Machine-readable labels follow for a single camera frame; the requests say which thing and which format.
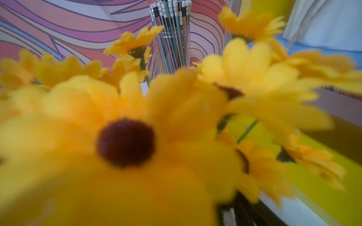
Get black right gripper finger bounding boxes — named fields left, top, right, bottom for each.
left=217, top=193, right=286, bottom=226

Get shelf sunflower pot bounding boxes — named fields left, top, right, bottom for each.
left=282, top=1, right=362, bottom=52
left=1, top=7, right=362, bottom=226

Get yellow wooden shelf unit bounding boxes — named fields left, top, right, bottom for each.
left=226, top=0, right=362, bottom=226

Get clear cup of pencils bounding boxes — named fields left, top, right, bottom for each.
left=150, top=1, right=192, bottom=74

